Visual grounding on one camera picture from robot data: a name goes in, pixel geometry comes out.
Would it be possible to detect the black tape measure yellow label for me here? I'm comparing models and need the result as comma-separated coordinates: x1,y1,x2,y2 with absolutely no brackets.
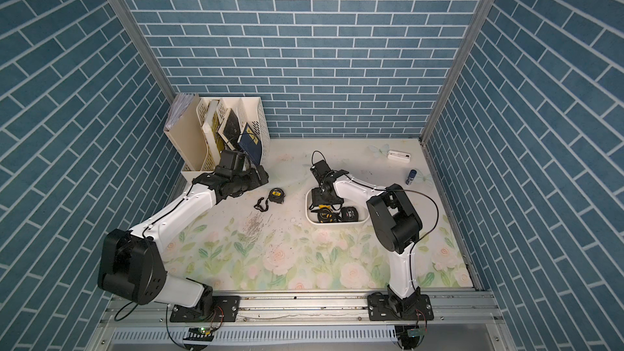
313,208,341,224

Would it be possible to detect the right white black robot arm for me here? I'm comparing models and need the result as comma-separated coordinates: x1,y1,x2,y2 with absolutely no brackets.
310,160,423,319

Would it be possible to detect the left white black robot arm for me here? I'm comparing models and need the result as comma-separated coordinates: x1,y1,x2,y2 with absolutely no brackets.
97,149,269,322

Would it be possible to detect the white small rectangular box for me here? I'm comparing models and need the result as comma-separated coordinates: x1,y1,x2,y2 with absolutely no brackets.
387,149,411,163

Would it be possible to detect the dark blue book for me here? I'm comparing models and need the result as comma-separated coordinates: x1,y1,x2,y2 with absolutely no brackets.
238,124,263,167

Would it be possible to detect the black yellow book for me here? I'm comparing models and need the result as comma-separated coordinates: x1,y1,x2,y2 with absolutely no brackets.
218,108,242,151

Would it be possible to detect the white desktop file organizer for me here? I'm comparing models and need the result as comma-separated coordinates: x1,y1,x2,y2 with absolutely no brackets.
182,96,271,181

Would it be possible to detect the white yellow book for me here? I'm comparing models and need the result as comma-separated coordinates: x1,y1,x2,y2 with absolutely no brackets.
201,100,225,171

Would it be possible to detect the small blue bottle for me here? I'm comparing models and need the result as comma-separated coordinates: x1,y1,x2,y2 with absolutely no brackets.
406,169,418,185

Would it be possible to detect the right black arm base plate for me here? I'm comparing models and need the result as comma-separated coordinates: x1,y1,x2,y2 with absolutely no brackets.
367,292,434,322

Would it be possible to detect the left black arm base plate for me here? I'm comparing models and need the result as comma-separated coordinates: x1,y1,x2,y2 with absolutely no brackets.
169,295,241,324

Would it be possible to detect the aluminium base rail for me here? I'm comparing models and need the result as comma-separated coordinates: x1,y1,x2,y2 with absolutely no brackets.
86,289,515,350

